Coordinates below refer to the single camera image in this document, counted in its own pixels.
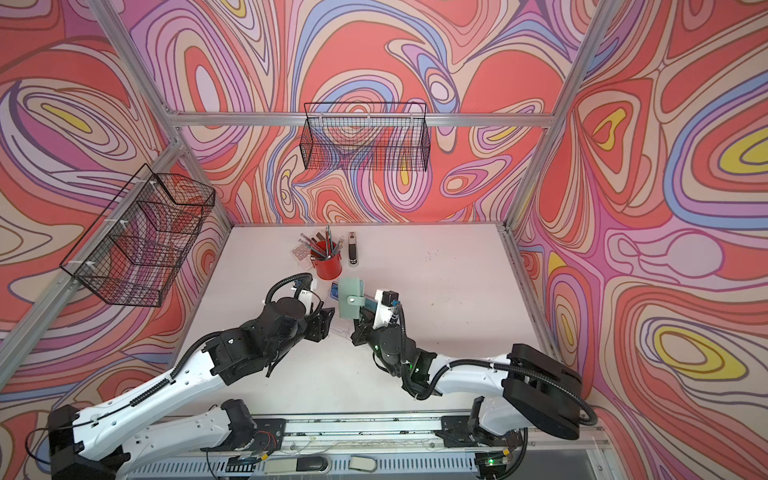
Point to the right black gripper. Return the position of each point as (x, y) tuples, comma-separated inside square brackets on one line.
[(364, 326)]

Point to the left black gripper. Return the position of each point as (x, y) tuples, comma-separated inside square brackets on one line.
[(321, 325)]

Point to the mint green card wallet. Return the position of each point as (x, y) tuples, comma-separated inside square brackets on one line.
[(351, 298)]

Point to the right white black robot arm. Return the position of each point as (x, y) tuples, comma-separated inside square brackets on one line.
[(514, 392)]

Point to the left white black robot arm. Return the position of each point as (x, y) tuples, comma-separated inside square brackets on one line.
[(112, 439)]

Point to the clear acrylic card holder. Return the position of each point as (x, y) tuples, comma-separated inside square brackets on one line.
[(340, 326)]

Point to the red pen cup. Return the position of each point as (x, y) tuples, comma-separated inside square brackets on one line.
[(328, 269)]

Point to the pink calculator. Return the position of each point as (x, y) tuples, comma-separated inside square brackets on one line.
[(302, 252)]

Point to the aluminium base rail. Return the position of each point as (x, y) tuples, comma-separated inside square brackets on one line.
[(393, 445)]

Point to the back black wire basket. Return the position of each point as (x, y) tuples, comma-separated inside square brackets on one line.
[(365, 136)]

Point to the black wire basket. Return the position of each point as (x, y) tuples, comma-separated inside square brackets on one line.
[(365, 136), (133, 258)]

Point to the left black wire basket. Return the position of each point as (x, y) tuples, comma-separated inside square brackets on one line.
[(133, 258)]

